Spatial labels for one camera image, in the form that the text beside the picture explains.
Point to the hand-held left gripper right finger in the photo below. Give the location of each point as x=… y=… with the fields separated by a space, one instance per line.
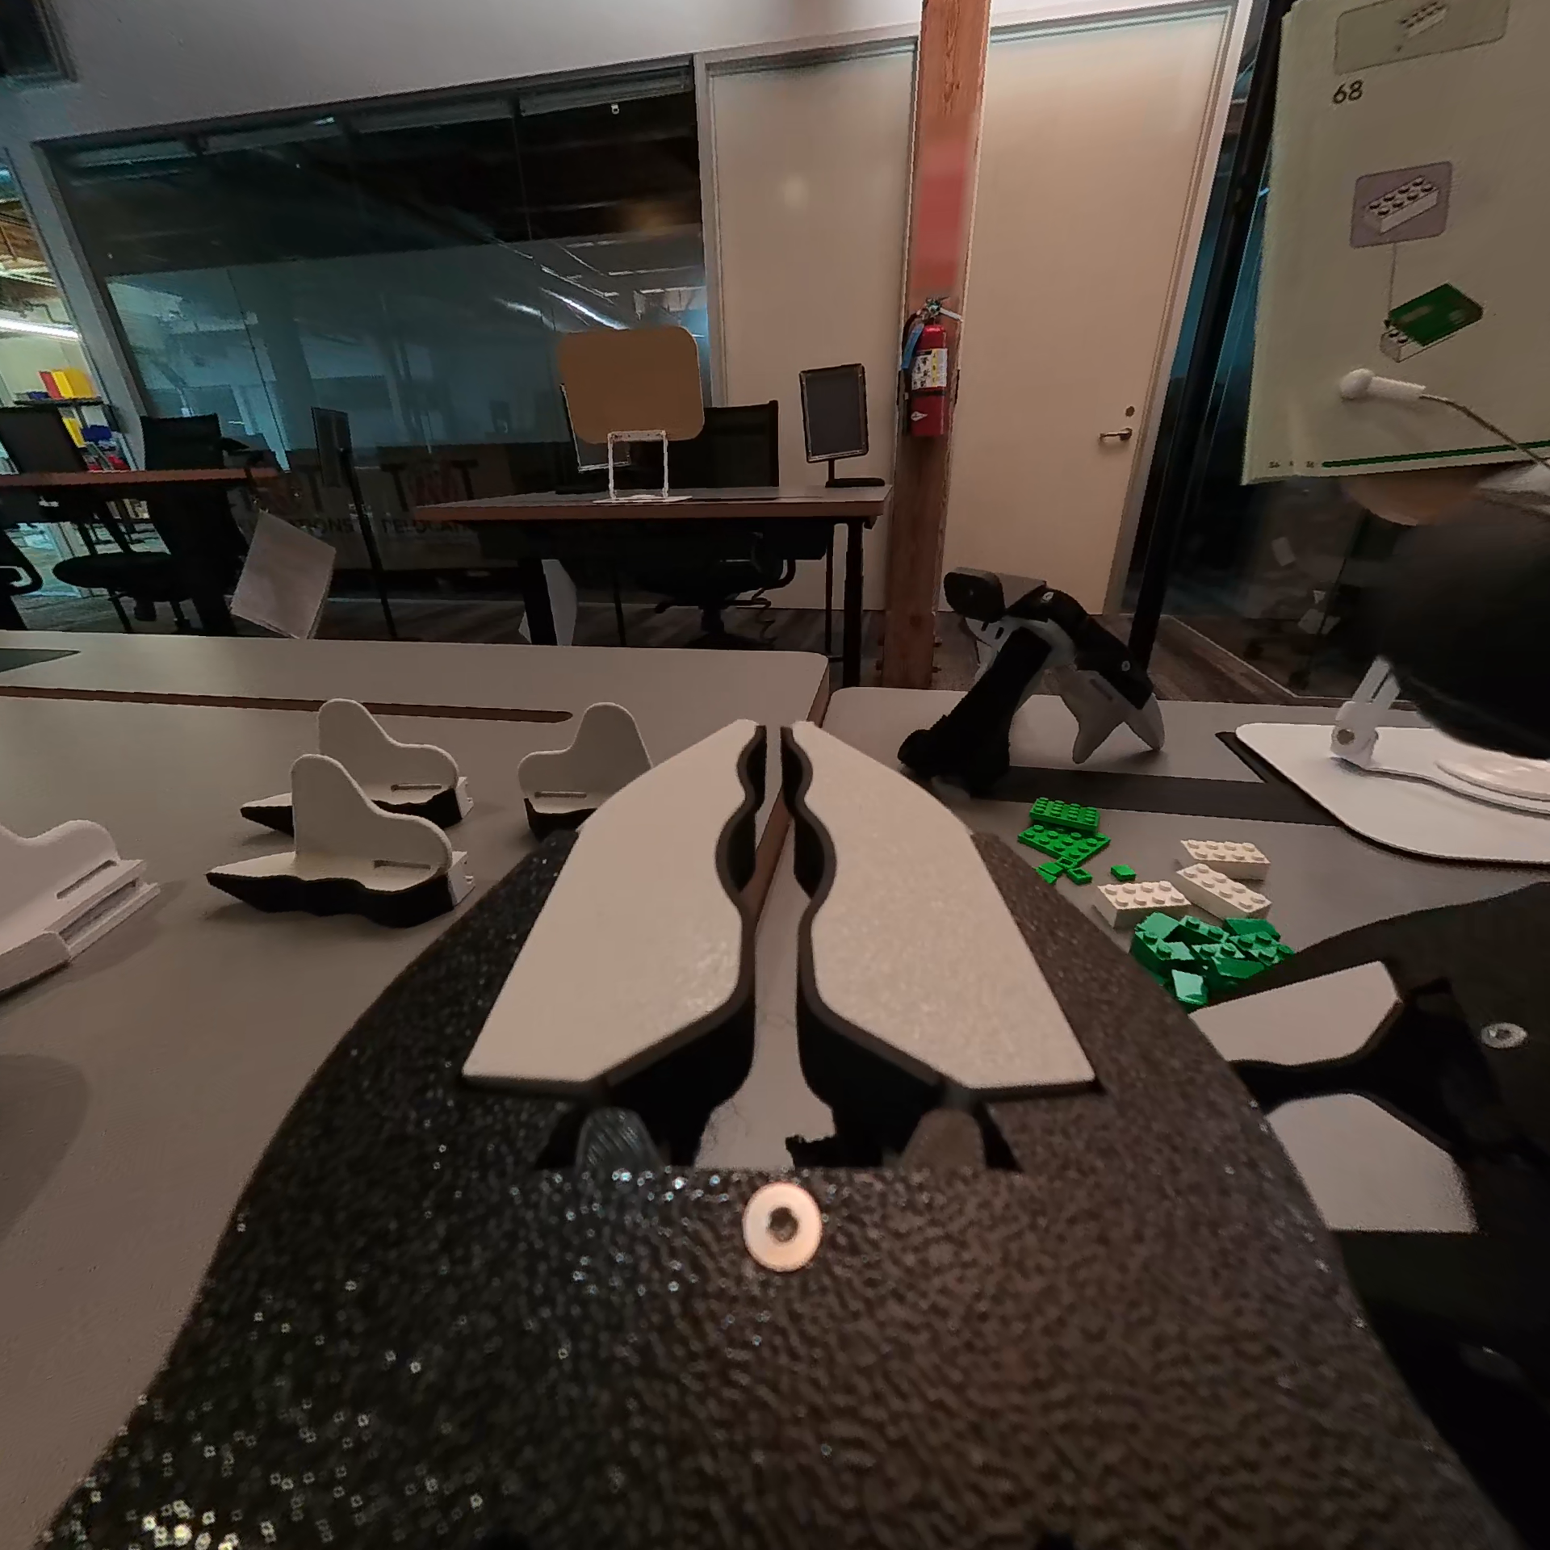
x=932 y=956

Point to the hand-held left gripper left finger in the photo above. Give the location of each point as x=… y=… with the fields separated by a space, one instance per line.
x=631 y=956

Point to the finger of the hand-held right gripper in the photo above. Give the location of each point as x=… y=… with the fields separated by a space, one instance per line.
x=1303 y=1014
x=1368 y=1162

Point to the bright green large lego plate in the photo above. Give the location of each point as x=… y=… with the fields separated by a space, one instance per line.
x=1063 y=840

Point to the bright green square lego plate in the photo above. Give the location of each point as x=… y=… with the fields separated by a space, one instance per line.
x=1066 y=811

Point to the lego instruction booklet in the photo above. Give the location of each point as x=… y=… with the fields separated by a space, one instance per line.
x=1307 y=365

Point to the pile of bright green pieces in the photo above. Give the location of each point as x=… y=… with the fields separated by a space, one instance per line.
x=1211 y=950

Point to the group of small green plates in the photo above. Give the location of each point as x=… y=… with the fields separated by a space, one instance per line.
x=1071 y=871

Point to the spare gripper finger part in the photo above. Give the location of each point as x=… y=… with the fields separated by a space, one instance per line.
x=594 y=768
x=352 y=835
x=375 y=756

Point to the white book stand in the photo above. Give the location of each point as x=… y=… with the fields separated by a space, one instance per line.
x=1331 y=785

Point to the spare hand-held gripper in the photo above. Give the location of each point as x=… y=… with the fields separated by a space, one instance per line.
x=980 y=724

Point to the wooden desk with black legs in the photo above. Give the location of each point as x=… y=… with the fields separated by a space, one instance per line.
x=679 y=507
x=121 y=478

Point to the white paper sheet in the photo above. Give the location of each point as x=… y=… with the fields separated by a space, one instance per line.
x=280 y=575

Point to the black office chair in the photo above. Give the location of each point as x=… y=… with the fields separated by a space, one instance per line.
x=738 y=449
x=170 y=543

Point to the black framed sign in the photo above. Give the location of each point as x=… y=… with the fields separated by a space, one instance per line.
x=835 y=411

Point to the white layered plastic part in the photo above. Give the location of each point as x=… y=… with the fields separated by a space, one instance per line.
x=60 y=897

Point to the tan board on stand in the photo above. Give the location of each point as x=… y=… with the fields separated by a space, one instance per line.
x=631 y=380

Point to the red fire extinguisher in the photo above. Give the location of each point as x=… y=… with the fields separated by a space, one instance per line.
x=928 y=370

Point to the small dark monitor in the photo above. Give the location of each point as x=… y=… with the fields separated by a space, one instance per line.
x=331 y=441

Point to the white door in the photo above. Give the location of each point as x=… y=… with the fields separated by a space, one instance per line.
x=1090 y=304

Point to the wooden pillar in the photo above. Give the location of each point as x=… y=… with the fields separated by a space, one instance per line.
x=939 y=181

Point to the shelf with coloured bins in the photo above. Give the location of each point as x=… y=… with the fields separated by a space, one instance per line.
x=52 y=423

